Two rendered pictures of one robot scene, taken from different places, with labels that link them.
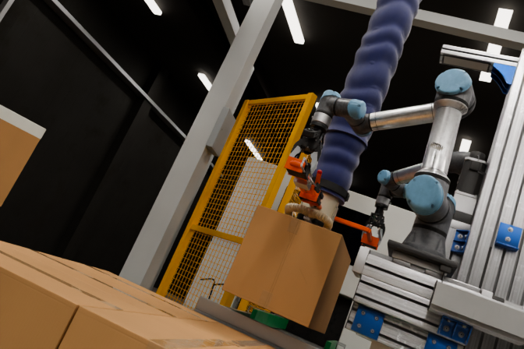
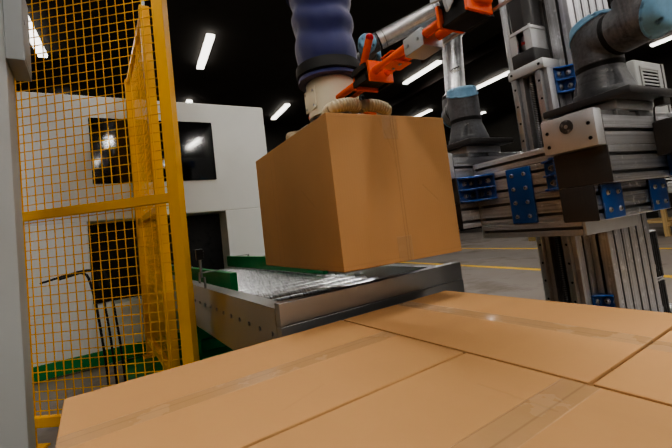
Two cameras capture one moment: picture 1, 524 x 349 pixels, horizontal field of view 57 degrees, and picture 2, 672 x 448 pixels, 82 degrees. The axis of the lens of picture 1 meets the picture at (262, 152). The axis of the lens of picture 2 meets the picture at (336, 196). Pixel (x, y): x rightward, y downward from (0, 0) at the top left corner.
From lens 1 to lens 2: 1.67 m
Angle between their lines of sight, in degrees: 51
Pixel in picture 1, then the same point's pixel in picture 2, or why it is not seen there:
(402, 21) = not seen: outside the picture
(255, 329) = (370, 294)
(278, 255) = (391, 178)
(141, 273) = (12, 338)
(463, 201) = (538, 35)
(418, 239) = (624, 77)
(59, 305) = not seen: outside the picture
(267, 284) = (398, 226)
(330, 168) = (341, 37)
